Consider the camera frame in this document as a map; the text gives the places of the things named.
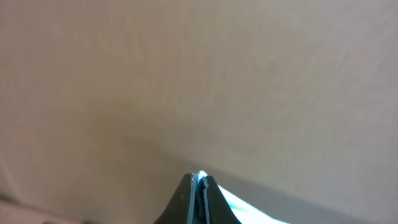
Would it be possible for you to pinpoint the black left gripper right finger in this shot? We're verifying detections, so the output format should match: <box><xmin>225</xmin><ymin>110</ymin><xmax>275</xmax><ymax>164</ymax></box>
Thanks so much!
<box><xmin>202</xmin><ymin>176</ymin><xmax>241</xmax><ymax>224</ymax></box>

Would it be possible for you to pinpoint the light blue printed t-shirt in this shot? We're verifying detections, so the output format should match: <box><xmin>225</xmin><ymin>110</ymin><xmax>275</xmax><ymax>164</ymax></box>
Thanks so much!
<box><xmin>195</xmin><ymin>170</ymin><xmax>285</xmax><ymax>224</ymax></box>

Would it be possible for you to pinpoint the brown cardboard back panel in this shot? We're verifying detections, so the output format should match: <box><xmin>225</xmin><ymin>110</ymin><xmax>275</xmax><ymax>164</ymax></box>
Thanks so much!
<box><xmin>1</xmin><ymin>1</ymin><xmax>397</xmax><ymax>223</ymax></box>

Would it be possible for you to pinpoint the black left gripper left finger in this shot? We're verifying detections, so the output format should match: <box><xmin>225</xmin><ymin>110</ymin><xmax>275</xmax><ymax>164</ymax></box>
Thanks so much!
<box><xmin>154</xmin><ymin>174</ymin><xmax>197</xmax><ymax>224</ymax></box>

